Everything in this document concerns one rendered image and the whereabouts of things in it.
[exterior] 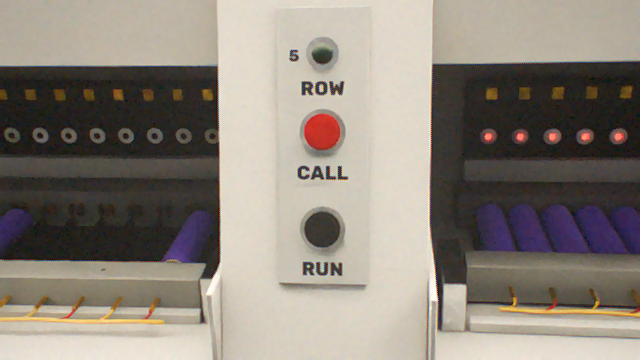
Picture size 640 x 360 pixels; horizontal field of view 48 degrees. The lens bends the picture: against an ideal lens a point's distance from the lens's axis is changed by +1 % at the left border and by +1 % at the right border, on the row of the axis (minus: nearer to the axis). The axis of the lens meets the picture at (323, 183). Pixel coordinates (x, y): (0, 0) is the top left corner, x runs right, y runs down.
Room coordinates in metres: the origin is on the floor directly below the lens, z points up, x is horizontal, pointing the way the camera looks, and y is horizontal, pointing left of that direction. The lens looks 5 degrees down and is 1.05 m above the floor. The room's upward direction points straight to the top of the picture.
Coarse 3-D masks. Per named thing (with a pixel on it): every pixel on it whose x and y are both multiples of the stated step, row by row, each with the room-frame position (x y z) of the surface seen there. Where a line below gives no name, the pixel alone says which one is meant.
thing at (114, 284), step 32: (0, 288) 0.38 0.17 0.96; (32, 288) 0.38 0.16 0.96; (64, 288) 0.37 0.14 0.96; (96, 288) 0.37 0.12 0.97; (128, 288) 0.37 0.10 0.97; (160, 288) 0.37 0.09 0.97; (192, 288) 0.37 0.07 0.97; (0, 320) 0.36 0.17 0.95; (32, 320) 0.36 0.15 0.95; (64, 320) 0.36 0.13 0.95; (96, 320) 0.36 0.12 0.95; (128, 320) 0.36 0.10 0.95; (160, 320) 0.35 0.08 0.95
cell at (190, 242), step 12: (192, 216) 0.45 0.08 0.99; (204, 216) 0.45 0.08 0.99; (192, 228) 0.43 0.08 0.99; (204, 228) 0.44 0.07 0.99; (180, 240) 0.42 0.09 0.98; (192, 240) 0.42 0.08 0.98; (204, 240) 0.43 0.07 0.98; (168, 252) 0.40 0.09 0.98; (180, 252) 0.40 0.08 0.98; (192, 252) 0.41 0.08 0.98
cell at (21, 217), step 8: (16, 208) 0.47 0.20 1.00; (8, 216) 0.46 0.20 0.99; (16, 216) 0.46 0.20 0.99; (24, 216) 0.46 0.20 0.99; (0, 224) 0.45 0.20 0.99; (8, 224) 0.45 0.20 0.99; (16, 224) 0.45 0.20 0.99; (24, 224) 0.46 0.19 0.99; (32, 224) 0.47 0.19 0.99; (0, 232) 0.44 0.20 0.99; (8, 232) 0.44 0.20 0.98; (16, 232) 0.45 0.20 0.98; (24, 232) 0.46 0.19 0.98; (0, 240) 0.43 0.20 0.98; (8, 240) 0.44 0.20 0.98; (16, 240) 0.45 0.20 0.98; (0, 248) 0.43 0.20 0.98; (0, 256) 0.43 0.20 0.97
